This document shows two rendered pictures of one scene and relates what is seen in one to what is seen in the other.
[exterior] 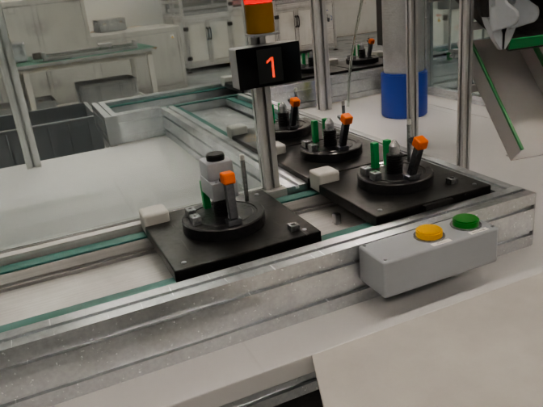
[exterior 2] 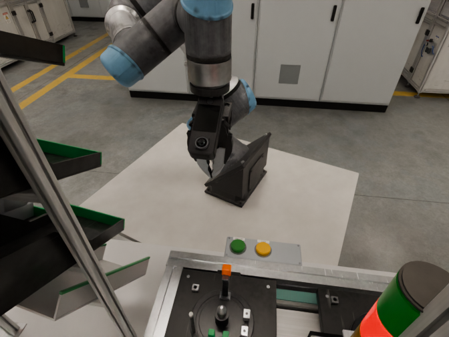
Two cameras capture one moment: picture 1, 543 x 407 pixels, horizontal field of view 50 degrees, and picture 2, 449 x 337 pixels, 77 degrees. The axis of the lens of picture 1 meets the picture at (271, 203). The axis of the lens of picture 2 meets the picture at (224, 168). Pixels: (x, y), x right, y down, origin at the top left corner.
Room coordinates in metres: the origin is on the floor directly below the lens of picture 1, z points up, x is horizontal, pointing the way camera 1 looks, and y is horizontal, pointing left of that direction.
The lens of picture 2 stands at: (1.25, -0.10, 1.63)
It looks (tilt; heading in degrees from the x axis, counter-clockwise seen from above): 40 degrees down; 209
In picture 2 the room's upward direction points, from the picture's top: straight up
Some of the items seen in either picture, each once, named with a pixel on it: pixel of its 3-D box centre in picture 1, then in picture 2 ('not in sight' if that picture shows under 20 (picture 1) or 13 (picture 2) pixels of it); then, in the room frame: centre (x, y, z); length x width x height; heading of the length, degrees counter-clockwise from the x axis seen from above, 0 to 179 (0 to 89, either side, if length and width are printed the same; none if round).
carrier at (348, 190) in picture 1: (393, 160); (222, 315); (1.03, -0.23, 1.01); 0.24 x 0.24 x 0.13; 22
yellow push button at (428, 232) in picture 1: (429, 234); (262, 249); (0.80, -0.23, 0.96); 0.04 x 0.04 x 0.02
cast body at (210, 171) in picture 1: (215, 172); not in sight; (0.92, 0.09, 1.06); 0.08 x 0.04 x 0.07; 22
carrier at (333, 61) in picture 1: (361, 52); not in sight; (2.56, -0.45, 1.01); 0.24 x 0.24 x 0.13; 22
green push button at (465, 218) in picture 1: (465, 224); (238, 247); (0.83, -0.30, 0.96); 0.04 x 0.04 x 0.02
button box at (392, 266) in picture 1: (429, 253); (262, 256); (0.80, -0.23, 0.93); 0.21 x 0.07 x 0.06; 112
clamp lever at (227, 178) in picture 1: (228, 194); not in sight; (0.87, 0.07, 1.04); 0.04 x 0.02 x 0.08; 22
